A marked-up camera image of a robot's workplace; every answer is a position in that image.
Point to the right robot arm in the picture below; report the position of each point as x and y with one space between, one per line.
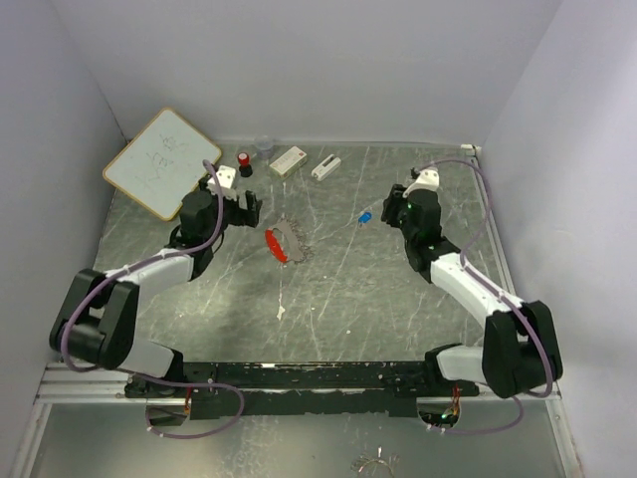
519 351

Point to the yellow framed whiteboard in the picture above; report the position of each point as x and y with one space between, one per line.
162 164

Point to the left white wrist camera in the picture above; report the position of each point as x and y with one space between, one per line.
225 182

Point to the aluminium rail frame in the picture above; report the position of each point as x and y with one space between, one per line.
349 320

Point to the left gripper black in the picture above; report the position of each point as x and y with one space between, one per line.
249 216

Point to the clear jar of paperclips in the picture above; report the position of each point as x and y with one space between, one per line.
264 146

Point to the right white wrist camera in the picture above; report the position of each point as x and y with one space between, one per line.
423 179

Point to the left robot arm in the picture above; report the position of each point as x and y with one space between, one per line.
97 321

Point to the black base bar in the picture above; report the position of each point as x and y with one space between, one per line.
390 387

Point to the red black stamp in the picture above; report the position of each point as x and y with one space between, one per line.
245 167

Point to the white green staple box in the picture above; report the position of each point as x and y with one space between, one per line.
289 162

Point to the blue key tag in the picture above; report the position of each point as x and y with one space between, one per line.
364 218

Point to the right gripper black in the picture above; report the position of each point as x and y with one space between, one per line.
392 203

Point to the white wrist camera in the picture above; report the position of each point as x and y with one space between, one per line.
423 179
225 182

